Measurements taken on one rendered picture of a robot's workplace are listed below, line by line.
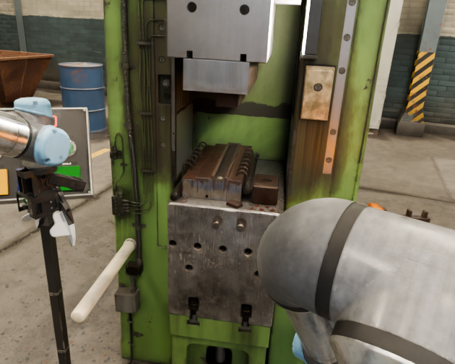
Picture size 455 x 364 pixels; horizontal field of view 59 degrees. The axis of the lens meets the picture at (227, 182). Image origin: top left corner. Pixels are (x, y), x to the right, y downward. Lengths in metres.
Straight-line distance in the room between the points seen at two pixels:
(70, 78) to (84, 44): 3.25
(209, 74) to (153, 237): 0.71
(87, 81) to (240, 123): 4.14
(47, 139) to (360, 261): 0.60
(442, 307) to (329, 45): 1.10
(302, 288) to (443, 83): 6.85
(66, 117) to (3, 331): 1.34
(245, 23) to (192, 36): 0.16
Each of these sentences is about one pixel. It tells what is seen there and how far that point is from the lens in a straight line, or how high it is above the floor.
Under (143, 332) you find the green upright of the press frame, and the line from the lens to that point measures 1.93.
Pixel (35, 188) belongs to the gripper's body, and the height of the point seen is 1.09.
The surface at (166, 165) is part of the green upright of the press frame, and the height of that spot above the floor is 0.97.
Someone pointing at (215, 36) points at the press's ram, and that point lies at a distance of 1.23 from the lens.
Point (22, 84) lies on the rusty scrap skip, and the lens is 7.70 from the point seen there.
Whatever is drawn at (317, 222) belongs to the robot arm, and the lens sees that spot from 0.37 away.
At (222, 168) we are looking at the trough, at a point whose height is 0.99.
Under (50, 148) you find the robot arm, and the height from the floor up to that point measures 1.24.
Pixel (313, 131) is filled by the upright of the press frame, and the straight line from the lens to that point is 1.39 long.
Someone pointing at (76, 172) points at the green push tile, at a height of 1.03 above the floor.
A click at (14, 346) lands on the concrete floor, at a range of 2.28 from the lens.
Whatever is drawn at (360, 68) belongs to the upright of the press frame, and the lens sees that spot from 1.38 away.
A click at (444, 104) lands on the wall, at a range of 7.22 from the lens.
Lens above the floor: 1.46
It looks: 21 degrees down
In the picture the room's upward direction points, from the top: 3 degrees clockwise
